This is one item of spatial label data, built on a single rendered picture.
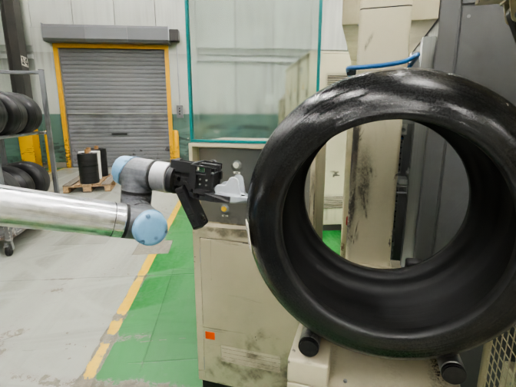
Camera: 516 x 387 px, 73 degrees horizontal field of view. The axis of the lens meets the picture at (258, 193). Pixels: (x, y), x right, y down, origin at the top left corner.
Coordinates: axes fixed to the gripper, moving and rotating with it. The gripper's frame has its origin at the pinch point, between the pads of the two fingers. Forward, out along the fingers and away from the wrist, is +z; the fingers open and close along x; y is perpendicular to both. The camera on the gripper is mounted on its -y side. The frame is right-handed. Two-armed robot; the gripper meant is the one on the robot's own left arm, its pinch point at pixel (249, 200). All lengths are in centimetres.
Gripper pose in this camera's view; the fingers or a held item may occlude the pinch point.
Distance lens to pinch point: 81.8
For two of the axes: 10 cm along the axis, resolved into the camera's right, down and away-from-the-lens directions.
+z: 9.5, 1.7, -2.5
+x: 2.8, -2.2, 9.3
